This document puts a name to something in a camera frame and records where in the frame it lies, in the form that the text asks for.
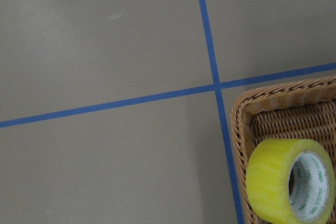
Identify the brown wicker basket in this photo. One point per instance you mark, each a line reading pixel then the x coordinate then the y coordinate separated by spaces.
pixel 300 109

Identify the yellow packing tape roll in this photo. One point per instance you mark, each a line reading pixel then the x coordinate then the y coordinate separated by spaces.
pixel 291 181

